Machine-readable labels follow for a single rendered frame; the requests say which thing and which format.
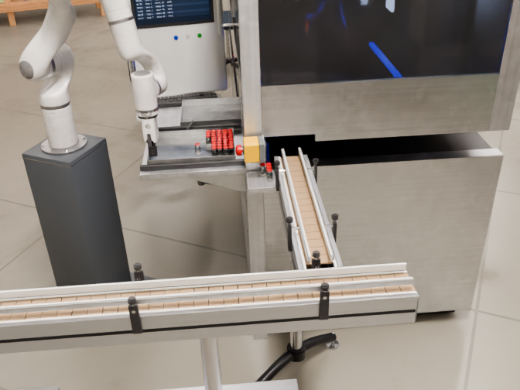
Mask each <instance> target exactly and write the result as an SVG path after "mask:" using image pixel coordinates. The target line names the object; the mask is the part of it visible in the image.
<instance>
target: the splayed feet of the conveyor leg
mask: <svg viewBox="0 0 520 390"><path fill-rule="evenodd" d="M336 339H337V336H336V334H335V333H334V332H331V333H328V334H321V335H318V336H315V337H311V338H308V339H306V340H304V341H303V347H302V349H301V350H300V351H293V350H292V349H291V347H290V342H289V343H288V345H287V352H285V353H284V354H283V355H282V356H281V357H279V358H278V359H277V360H276V361H275V362H274V363H273V364H272V365H271V366H270V367H269V368H268V369H267V370H266V371H265V372H264V373H263V374H262V375H261V376H260V377H259V378H258V380H257V381H256V382H258V381H271V380H272V379H273V378H274V377H275V376H276V375H277V374H278V373H279V372H280V371H281V370H282V369H283V368H284V367H285V366H286V365H287V364H288V363H289V362H290V361H293V362H300V361H303V360H304V359H305V357H306V351H308V350H309V349H311V348H313V347H316V346H319V345H321V344H326V347H327V348H328V349H331V350H336V349H338V347H339V342H338V341H337V340H336Z"/></svg>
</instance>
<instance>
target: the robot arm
mask: <svg viewBox="0 0 520 390"><path fill-rule="evenodd" d="M70 1H71V0H48V2H49V5H48V9H47V12H46V17H45V19H44V22H43V25H42V27H41V28H40V30H39V32H38V33H37V34H36V35H35V36H34V37H33V39H32V40H31V41H30V43H29V44H28V46H27V47H26V48H25V49H24V51H23V53H22V55H21V56H20V59H19V70H20V73H21V74H22V75H23V76H24V78H25V79H27V80H29V81H32V82H40V81H43V80H45V82H44V83H43V85H42V87H41V89H40V90H39V93H38V98H39V105H40V109H41V112H42V116H43V121H44V125H45V129H46V137H47V138H48V139H47V140H46V141H44V142H43V143H42V145H41V150H42V151H43V152H44V153H46V154H48V155H53V156H61V155H66V154H71V153H74V152H77V151H79V150H81V149H82V148H84V147H85V146H86V145H87V138H86V137H85V136H83V135H79V134H77V130H76V125H75V122H74V115H73V111H72V107H71V103H70V96H69V85H70V81H71V78H72V76H73V72H74V66H75V59H74V54H73V51H72V49H71V48H70V47H69V46H68V45H67V44H66V43H65V42H66V40H67V38H68V36H69V35H70V32H71V30H72V28H73V25H74V22H75V19H76V10H75V8H74V6H73V5H72V4H71V3H70ZM99 1H100V3H101V4H102V7H103V10H104V13H105V15H106V18H107V21H108V25H109V27H110V30H111V33H112V35H113V38H114V41H115V45H116V46H117V49H118V52H119V55H120V56H121V58H122V59H123V60H126V61H134V60H136V61H138V62H139V63H140V64H141V65H142V66H143V68H144V69H145V70H138V71H136V72H134V73H132V74H131V81H132V91H133V96H134V102H135V113H136V115H137V116H138V118H140V119H141V120H142V132H143V137H144V142H145V144H146V143H148V150H149V157H154V156H157V155H158V152H157V147H156V143H157V142H158V139H159V129H158V124H157V119H156V117H157V116H158V113H159V108H158V101H157V98H158V96H159V95H160V94H162V93H163V92H165V91H166V89H167V85H168V84H167V79H166V74H165V71H164V69H163V65H162V64H161V62H160V60H159V58H158V57H157V56H156V55H155V54H154V53H152V52H151V51H150V50H147V49H146V48H145V47H144V46H143V45H142V42H141V40H140V37H139V32H138V30H137V27H136V24H135V20H134V17H133V14H132V10H131V7H130V4H129V2H128V0H99Z"/></svg>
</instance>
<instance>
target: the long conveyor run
mask: <svg viewBox="0 0 520 390"><path fill-rule="evenodd" d="M313 257H314V258H312V261H311V269H300V270H289V271H277V272H256V273H245V274H233V275H212V276H201V277H189V278H178V279H157V280H145V278H144V273H143V270H140V269H141V268H142V264H141V263H138V262H137V263H135V264H134V265H133V267H134V270H136V271H134V276H135V281H134V282H113V283H101V284H90V285H78V286H57V287H46V288H35V289H13V290H2V291H0V354H10V353H20V352H30V351H51V350H61V349H71V348H82V347H101V346H112V345H123V344H142V343H152V342H163V341H174V340H193V339H204V338H214V337H234V336H244V335H255V334H274V333H285V332H296V331H306V330H325V329H336V328H347V327H366V326H377V325H387V324H397V323H415V322H416V315H417V310H418V305H419V295H418V293H417V292H416V291H415V289H414V286H413V281H414V279H413V277H409V275H408V273H407V271H406V263H405V262H399V263H388V264H376V265H355V266H344V267H333V268H320V258H319V257H320V252H319V251H313Z"/></svg>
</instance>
